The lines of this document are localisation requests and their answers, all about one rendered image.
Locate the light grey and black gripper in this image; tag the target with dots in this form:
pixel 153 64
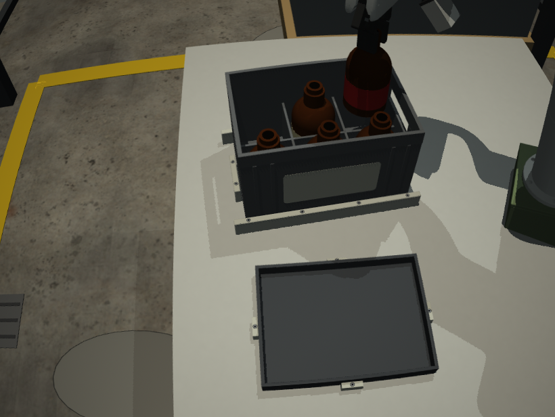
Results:
pixel 378 12

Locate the dark grey divided crate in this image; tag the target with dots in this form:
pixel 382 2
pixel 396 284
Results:
pixel 300 175

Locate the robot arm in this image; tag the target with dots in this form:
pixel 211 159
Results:
pixel 539 172

